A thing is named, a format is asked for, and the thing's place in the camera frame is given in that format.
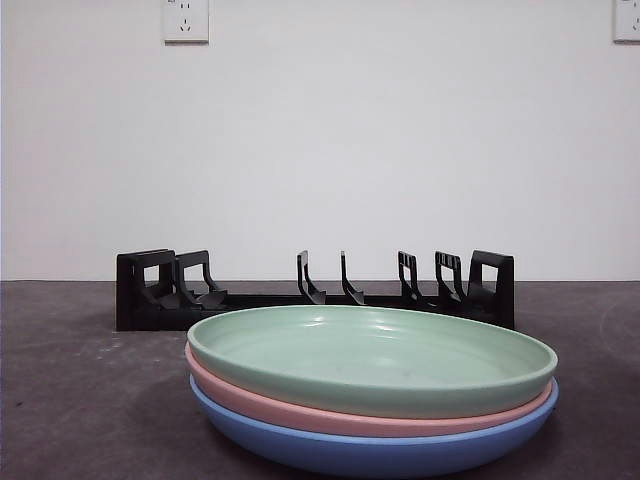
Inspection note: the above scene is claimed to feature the white wall socket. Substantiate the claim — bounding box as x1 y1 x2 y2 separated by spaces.
162 0 210 44
613 0 640 44

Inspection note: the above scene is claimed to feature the black plastic plate rack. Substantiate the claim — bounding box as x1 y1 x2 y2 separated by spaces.
115 248 516 332

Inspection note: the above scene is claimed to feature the green plate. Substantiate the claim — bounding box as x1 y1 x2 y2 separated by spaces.
185 305 559 420

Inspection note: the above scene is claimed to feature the blue plate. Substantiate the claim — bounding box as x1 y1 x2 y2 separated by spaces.
188 374 560 475

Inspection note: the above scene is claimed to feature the pink plate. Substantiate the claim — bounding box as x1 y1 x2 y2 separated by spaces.
183 344 559 439

